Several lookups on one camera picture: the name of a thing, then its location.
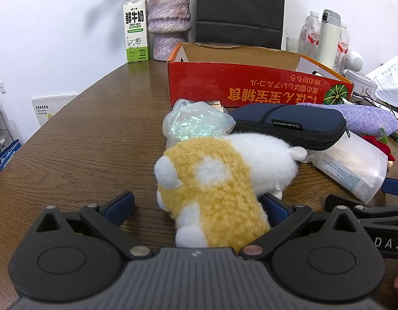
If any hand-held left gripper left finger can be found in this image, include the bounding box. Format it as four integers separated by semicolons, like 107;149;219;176
35;191;154;259

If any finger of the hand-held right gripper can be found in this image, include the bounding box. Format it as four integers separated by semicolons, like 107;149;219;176
382;177;398;198
325;194;398;225

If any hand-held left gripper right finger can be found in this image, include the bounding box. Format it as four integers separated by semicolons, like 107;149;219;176
240;194;365;261

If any yellow and white plush toy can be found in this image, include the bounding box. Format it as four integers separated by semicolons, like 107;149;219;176
154;132;308;253

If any navy zip case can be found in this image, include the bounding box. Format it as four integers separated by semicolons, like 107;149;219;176
229;103;349;152

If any iridescent clear plastic bag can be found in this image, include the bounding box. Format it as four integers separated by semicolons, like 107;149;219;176
162;98;236;151

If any red cardboard box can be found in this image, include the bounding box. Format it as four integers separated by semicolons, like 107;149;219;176
167;42;354;109

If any red artificial flower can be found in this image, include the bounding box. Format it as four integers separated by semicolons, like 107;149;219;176
362;135;396;169

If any translucent plastic container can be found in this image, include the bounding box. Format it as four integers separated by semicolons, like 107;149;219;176
312;132;389;204

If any brown wooden desk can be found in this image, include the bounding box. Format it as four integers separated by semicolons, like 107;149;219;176
0;60;398;310

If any purple fabric pouch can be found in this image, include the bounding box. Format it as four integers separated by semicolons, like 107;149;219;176
296;102;398;136

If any white printed tin box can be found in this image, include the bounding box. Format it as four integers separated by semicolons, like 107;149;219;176
346;70;378;100

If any stack of white papers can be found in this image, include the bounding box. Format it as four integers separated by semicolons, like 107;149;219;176
363;56;398;107

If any metal shelf rack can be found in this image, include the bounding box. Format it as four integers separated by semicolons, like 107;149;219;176
0;97;23;181

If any white round device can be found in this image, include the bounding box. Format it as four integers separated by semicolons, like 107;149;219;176
343;51;366;75

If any clear water bottle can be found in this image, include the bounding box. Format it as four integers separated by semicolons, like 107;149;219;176
299;10;321;57
336;22;352;73

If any white thermos flask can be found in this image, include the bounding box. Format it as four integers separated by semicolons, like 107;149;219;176
316;9;341;70

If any white and green milk carton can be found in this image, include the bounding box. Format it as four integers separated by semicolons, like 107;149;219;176
122;0;151;65

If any purple textured vase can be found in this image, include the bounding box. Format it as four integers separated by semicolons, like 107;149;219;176
147;0;191;62

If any black office chair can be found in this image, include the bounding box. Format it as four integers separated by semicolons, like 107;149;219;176
194;0;286;50

